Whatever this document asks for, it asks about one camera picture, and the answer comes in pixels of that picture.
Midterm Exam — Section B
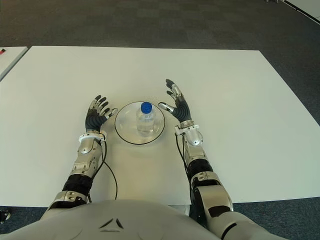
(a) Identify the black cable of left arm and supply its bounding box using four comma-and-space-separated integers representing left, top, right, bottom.
86, 139, 118, 203

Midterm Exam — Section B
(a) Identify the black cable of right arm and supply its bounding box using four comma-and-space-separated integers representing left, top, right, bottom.
174, 132, 193, 181

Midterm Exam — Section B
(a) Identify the white board edge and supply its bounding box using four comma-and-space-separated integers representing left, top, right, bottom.
284, 0, 320, 25

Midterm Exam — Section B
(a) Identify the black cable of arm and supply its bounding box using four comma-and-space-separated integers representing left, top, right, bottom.
174, 132, 193, 181
86, 139, 118, 203

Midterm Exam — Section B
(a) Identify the clear water bottle blue cap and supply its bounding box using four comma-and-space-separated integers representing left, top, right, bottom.
135, 101, 156, 138

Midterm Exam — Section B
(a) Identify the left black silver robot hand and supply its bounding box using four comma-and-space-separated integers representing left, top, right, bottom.
84, 94, 119, 132

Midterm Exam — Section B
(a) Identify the white plate with black rim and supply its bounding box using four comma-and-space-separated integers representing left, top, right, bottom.
114, 100, 166, 145

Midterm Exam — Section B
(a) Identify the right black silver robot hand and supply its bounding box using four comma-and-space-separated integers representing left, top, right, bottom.
158, 78, 193, 125

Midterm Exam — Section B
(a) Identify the grey robot torso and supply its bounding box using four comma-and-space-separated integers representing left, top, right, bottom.
0, 198, 276, 240

